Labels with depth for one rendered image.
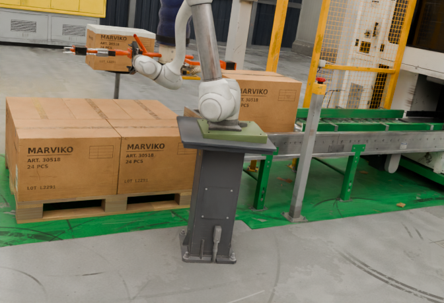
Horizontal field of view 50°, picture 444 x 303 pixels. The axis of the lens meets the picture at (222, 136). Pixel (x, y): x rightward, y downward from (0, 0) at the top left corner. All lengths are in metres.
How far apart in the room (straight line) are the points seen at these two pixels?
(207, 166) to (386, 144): 1.96
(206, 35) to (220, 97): 0.31
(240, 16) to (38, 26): 6.45
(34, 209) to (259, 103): 1.64
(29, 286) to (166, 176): 1.17
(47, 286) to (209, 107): 1.18
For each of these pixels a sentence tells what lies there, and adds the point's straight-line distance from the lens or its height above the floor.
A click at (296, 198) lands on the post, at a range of 3.46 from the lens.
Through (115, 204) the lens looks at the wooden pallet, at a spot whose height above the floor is 0.07.
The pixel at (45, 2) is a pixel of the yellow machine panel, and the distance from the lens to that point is 10.29.
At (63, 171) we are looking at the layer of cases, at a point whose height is 0.33.
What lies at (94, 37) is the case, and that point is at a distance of 4.85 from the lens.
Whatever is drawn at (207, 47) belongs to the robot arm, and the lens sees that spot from 2.36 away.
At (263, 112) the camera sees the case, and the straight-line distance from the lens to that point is 3.42.
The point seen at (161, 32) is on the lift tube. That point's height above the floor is 1.20.
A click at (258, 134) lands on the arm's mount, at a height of 0.79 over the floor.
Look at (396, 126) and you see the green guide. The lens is 4.33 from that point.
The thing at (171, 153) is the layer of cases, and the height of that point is 0.42.
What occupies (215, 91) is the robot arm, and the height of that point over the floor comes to 1.02.
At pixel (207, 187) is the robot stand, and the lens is 2.63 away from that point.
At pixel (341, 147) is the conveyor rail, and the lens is 3.80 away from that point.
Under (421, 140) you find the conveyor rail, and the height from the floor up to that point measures 0.52.
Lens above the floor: 1.46
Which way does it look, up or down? 16 degrees down
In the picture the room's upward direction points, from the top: 8 degrees clockwise
